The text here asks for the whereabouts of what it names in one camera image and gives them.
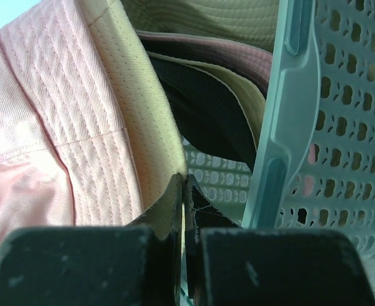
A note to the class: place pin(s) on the teal plastic basket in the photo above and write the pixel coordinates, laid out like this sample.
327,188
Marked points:
309,218

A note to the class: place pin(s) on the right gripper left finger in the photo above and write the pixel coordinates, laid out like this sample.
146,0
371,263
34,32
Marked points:
162,245

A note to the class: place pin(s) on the beige pink stacked hats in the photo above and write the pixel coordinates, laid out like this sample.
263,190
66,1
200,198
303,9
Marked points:
237,35

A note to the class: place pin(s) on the black cloth in basket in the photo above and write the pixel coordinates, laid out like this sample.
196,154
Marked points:
207,113

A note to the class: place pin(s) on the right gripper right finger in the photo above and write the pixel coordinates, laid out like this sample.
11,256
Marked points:
200,213

